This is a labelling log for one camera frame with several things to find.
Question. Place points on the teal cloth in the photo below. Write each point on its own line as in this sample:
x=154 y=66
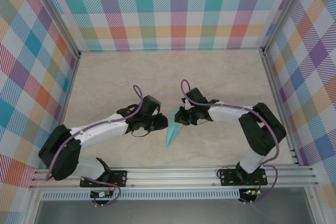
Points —
x=172 y=132

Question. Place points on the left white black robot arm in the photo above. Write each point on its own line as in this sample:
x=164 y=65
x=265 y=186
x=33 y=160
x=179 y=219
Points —
x=105 y=130

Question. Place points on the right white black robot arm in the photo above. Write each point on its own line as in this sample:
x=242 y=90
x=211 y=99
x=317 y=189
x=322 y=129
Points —
x=225 y=114

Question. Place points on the small black circuit board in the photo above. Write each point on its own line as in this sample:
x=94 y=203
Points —
x=101 y=194

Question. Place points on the grey metal panel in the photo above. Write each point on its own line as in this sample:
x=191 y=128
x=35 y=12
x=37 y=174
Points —
x=170 y=212

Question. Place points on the circuit board with green light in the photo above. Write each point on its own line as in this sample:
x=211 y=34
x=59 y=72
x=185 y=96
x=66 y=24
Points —
x=250 y=192

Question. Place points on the long aluminium mounting rail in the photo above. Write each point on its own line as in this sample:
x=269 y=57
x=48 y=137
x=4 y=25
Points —
x=170 y=178

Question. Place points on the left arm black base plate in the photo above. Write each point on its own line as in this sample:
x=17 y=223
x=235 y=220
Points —
x=120 y=178

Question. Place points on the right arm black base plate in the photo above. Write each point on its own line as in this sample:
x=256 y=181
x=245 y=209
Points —
x=225 y=176

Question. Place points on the aluminium table side rail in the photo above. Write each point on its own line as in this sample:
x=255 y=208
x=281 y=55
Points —
x=65 y=103
x=279 y=103

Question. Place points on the aluminium frame post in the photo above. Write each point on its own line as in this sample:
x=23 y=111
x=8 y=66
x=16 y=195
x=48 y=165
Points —
x=61 y=16
x=286 y=11

